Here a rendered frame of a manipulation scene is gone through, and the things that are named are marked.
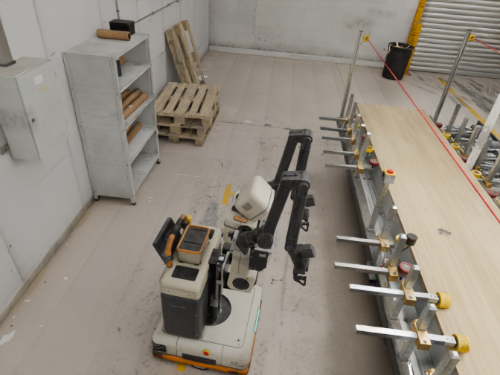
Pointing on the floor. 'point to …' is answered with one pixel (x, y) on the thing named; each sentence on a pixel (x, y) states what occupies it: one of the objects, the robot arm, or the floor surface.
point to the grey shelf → (95, 114)
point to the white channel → (484, 134)
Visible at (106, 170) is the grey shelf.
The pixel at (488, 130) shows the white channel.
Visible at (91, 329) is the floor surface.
